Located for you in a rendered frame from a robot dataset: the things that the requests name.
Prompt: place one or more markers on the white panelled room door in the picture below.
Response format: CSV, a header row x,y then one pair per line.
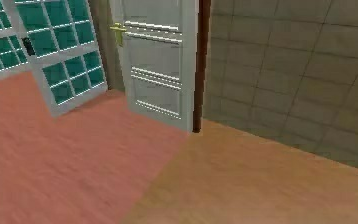
x,y
157,60

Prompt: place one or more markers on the white glazed door teal panes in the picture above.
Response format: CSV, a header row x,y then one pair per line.
x,y
65,50
2,50

